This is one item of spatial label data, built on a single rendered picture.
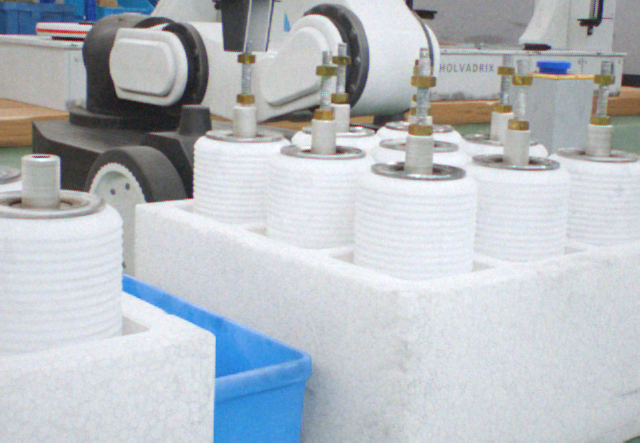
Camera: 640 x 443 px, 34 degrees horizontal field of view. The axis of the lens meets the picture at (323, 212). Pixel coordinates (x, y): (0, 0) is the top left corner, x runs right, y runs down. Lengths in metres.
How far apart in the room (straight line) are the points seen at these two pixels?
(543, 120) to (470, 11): 6.44
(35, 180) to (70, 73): 2.31
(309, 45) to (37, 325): 0.76
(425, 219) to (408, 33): 0.58
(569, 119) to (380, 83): 0.24
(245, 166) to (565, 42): 3.76
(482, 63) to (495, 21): 3.49
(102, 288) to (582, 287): 0.43
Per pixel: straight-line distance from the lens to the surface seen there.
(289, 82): 1.32
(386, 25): 1.32
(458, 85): 3.90
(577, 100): 1.23
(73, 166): 1.55
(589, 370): 0.92
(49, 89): 3.02
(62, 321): 0.61
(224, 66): 1.52
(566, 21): 4.65
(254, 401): 0.75
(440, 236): 0.79
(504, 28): 7.42
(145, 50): 1.61
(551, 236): 0.89
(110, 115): 1.79
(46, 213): 0.60
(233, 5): 0.97
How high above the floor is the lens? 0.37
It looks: 11 degrees down
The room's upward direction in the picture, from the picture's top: 2 degrees clockwise
